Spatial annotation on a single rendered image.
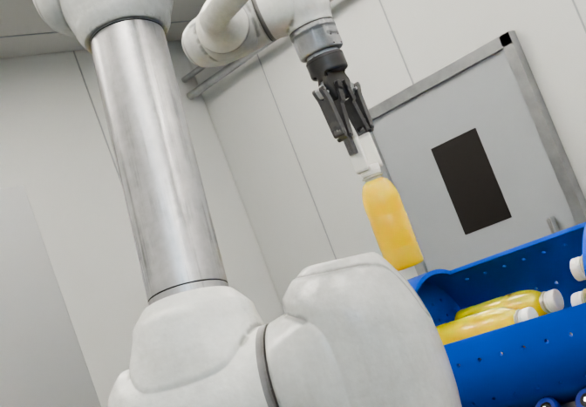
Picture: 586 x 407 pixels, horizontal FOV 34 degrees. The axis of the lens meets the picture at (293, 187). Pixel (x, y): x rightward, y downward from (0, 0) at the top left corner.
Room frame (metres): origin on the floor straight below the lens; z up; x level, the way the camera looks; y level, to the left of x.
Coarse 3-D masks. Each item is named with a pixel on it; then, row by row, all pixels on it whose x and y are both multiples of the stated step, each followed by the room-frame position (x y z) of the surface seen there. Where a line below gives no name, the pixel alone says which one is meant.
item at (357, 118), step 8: (344, 80) 1.81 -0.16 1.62; (352, 96) 1.82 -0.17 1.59; (344, 104) 1.83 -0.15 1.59; (352, 104) 1.82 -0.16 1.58; (352, 112) 1.83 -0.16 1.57; (360, 112) 1.83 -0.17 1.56; (352, 120) 1.83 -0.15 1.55; (360, 120) 1.82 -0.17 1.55; (360, 128) 1.84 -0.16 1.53; (368, 128) 1.83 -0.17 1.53
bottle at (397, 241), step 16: (368, 176) 1.80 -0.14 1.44; (368, 192) 1.79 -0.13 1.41; (384, 192) 1.78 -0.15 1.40; (368, 208) 1.80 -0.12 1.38; (384, 208) 1.78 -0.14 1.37; (400, 208) 1.79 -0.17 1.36; (384, 224) 1.79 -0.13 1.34; (400, 224) 1.79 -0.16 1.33; (384, 240) 1.79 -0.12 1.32; (400, 240) 1.78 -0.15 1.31; (416, 240) 1.82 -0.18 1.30; (384, 256) 1.81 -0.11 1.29; (400, 256) 1.79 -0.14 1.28; (416, 256) 1.79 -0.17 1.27
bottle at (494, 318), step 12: (480, 312) 1.69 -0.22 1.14; (492, 312) 1.67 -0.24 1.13; (504, 312) 1.66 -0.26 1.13; (516, 312) 1.65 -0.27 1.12; (444, 324) 1.74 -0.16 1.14; (456, 324) 1.71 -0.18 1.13; (468, 324) 1.69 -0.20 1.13; (480, 324) 1.67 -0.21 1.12; (492, 324) 1.65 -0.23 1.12; (504, 324) 1.65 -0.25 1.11; (444, 336) 1.72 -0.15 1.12; (456, 336) 1.70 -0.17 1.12; (468, 336) 1.68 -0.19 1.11
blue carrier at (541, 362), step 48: (576, 240) 1.71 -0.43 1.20; (432, 288) 1.88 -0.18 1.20; (480, 288) 1.88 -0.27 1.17; (528, 288) 1.84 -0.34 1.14; (576, 288) 1.79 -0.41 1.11; (480, 336) 1.61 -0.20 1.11; (528, 336) 1.55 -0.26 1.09; (576, 336) 1.51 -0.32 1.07; (480, 384) 1.64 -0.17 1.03; (528, 384) 1.60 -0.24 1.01; (576, 384) 1.57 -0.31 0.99
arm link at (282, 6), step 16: (256, 0) 1.78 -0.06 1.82; (272, 0) 1.77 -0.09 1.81; (288, 0) 1.76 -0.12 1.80; (304, 0) 1.76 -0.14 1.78; (320, 0) 1.77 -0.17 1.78; (272, 16) 1.78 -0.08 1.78; (288, 16) 1.77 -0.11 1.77; (304, 16) 1.77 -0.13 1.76; (320, 16) 1.77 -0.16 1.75; (272, 32) 1.80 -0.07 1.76; (288, 32) 1.81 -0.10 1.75
